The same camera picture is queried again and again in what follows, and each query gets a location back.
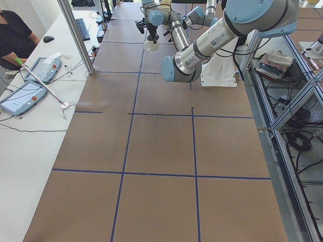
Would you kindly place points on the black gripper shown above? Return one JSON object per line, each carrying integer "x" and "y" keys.
{"x": 151, "y": 29}

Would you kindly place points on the white cup with handle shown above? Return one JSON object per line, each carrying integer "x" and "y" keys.
{"x": 151, "y": 45}

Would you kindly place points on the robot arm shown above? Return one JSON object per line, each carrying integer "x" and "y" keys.
{"x": 199, "y": 34}
{"x": 197, "y": 16}

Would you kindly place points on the cream cylindrical bin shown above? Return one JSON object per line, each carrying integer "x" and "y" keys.
{"x": 165, "y": 4}

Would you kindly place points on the black keyboard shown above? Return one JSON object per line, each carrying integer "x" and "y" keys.
{"x": 82, "y": 29}

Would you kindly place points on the black computer mouse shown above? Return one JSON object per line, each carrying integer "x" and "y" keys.
{"x": 47, "y": 39}

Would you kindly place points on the upper teach pendant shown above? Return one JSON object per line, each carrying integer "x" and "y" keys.
{"x": 46, "y": 68}

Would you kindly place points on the teach pendant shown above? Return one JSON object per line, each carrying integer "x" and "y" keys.
{"x": 24, "y": 98}
{"x": 46, "y": 68}

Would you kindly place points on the reacher grabber tool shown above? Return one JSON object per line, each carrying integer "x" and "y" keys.
{"x": 64, "y": 105}

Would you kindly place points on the stack of books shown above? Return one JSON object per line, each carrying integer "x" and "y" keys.
{"x": 274, "y": 64}

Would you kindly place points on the lower teach pendant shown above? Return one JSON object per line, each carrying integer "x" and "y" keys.
{"x": 24, "y": 98}

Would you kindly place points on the person in black shirt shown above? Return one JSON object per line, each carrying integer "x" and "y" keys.
{"x": 17, "y": 40}

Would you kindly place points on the aluminium frame post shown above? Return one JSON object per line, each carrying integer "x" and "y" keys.
{"x": 68, "y": 14}

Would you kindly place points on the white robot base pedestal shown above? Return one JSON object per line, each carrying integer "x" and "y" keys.
{"x": 219, "y": 71}

